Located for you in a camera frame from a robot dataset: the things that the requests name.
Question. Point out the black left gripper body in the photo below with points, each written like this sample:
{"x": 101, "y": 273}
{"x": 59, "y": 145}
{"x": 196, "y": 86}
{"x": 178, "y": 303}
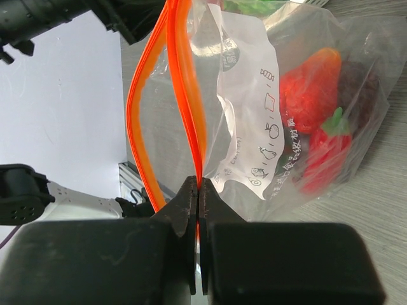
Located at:
{"x": 133, "y": 19}

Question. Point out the red tomato toy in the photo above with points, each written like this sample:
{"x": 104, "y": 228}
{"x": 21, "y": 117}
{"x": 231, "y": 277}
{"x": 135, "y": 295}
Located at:
{"x": 309, "y": 92}

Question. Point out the purple grape bunch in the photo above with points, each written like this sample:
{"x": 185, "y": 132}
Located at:
{"x": 357, "y": 93}

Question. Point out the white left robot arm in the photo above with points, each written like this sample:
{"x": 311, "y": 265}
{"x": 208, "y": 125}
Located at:
{"x": 63, "y": 197}

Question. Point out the red chili pepper toy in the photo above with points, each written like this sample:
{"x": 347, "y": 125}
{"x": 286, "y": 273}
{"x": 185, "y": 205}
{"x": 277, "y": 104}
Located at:
{"x": 329, "y": 147}

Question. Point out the green lettuce toy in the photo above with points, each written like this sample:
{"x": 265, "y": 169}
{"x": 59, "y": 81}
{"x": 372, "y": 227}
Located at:
{"x": 253, "y": 8}

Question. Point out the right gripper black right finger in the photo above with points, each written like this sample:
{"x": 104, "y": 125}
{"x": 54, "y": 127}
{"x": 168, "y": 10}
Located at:
{"x": 281, "y": 262}

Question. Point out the clear zip bag orange zipper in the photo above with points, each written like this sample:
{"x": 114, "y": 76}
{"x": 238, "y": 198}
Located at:
{"x": 204, "y": 101}

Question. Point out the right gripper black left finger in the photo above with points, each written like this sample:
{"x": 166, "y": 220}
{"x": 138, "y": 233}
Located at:
{"x": 125, "y": 261}

